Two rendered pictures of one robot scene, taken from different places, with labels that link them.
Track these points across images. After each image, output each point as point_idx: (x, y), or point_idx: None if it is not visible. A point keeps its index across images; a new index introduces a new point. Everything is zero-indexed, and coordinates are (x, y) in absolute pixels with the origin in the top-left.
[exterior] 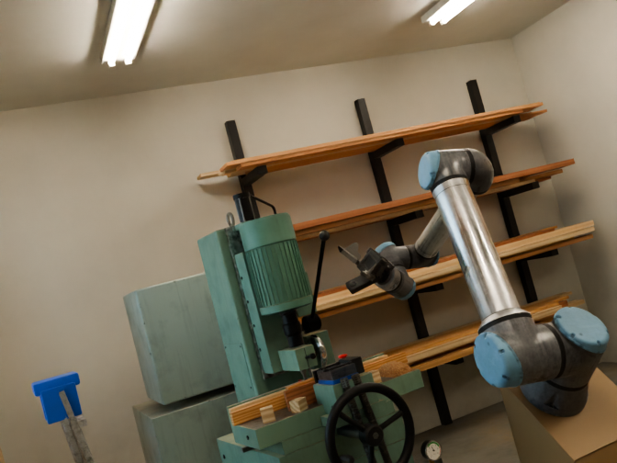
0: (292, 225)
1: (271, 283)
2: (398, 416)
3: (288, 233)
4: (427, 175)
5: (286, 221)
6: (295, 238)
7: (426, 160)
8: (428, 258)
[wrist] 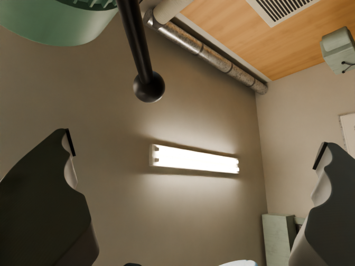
0: (83, 32)
1: None
2: None
3: (117, 11)
4: (243, 263)
5: (102, 29)
6: (100, 9)
7: (223, 265)
8: None
